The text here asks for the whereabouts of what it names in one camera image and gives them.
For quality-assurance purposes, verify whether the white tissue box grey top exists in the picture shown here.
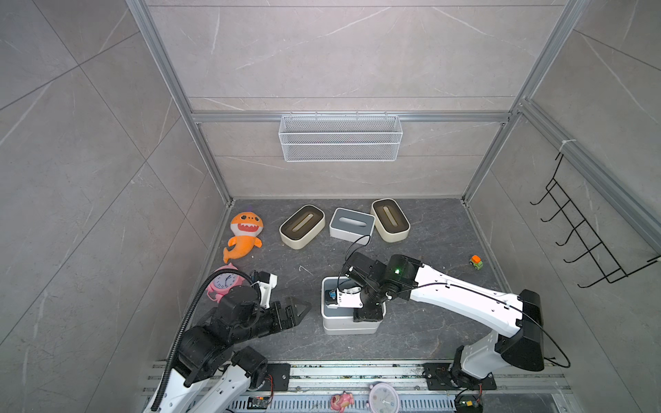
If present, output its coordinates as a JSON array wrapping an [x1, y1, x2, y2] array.
[[321, 276, 381, 336]]

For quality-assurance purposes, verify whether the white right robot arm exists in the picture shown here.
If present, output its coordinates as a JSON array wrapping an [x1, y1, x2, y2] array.
[[324, 252, 545, 388]]

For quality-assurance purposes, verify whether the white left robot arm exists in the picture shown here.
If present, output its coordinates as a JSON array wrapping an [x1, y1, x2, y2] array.
[[145, 285, 312, 412]]

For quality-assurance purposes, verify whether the cream tissue box dark lid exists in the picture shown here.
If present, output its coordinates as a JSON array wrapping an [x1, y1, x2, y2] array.
[[279, 204, 325, 251]]

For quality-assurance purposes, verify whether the white tissue box grey lid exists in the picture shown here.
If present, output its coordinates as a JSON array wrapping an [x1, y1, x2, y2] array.
[[329, 208, 375, 245]]

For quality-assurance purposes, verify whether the cream tissue box brown lid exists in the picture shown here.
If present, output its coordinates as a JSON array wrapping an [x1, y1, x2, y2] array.
[[371, 198, 411, 243]]

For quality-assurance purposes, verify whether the pink alarm clock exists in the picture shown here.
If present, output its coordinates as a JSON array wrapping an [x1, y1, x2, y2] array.
[[206, 263, 246, 303]]

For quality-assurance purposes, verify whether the lilac alarm clock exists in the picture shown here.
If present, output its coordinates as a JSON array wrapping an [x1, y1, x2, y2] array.
[[368, 382, 400, 413]]

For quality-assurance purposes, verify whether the orange shark plush toy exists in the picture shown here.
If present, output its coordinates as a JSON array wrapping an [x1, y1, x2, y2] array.
[[222, 212, 264, 264]]

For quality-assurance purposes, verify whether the pink bear figurine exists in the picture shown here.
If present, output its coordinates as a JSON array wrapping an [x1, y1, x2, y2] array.
[[330, 392, 355, 413]]

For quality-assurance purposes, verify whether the small green orange toy car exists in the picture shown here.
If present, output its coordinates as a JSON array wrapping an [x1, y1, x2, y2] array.
[[470, 255, 484, 270]]

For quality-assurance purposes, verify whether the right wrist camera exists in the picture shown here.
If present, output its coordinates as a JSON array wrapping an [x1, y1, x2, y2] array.
[[324, 287, 363, 309]]

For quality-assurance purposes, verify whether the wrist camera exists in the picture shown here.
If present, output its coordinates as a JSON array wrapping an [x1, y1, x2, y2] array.
[[251, 271, 278, 309], [324, 287, 363, 309]]

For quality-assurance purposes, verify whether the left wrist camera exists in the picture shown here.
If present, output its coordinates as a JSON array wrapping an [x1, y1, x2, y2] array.
[[251, 271, 278, 309]]

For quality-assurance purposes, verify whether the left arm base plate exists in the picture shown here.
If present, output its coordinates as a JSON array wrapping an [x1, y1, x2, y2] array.
[[249, 363, 291, 392]]

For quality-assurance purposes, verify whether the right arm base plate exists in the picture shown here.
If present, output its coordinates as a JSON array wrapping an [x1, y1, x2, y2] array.
[[423, 363, 497, 391]]

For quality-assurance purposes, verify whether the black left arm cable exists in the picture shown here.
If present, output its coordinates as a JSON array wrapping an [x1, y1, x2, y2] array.
[[149, 267, 255, 412]]

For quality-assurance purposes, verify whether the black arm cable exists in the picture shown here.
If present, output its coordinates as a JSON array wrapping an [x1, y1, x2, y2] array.
[[336, 234, 571, 368], [149, 267, 255, 412]]

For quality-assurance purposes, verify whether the white wire mesh basket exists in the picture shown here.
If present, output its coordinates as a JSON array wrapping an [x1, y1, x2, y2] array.
[[278, 115, 404, 163]]

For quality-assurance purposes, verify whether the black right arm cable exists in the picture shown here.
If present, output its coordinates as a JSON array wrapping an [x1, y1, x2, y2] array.
[[336, 234, 571, 368]]

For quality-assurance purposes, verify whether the black wall hook rack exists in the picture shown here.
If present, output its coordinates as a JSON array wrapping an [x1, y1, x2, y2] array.
[[528, 154, 660, 289]]

